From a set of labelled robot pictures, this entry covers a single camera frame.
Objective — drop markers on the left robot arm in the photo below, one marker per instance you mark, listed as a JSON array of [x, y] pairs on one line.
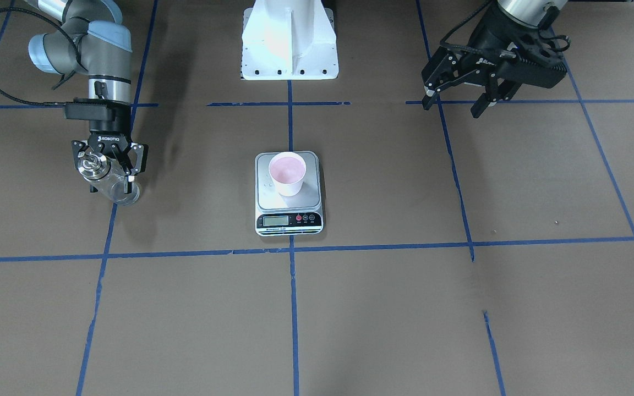
[[501, 46]]

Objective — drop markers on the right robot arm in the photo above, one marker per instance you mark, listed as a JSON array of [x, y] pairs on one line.
[[91, 40]]

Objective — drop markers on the glass sauce bottle metal cap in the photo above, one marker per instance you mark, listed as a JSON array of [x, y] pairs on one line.
[[111, 182]]

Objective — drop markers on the silver digital kitchen scale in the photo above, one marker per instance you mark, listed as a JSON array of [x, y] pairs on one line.
[[288, 196]]

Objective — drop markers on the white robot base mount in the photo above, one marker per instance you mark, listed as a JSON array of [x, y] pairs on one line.
[[289, 40]]

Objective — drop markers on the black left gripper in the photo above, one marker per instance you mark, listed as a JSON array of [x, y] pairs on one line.
[[481, 55]]

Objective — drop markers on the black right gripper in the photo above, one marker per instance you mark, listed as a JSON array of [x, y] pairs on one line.
[[109, 141]]

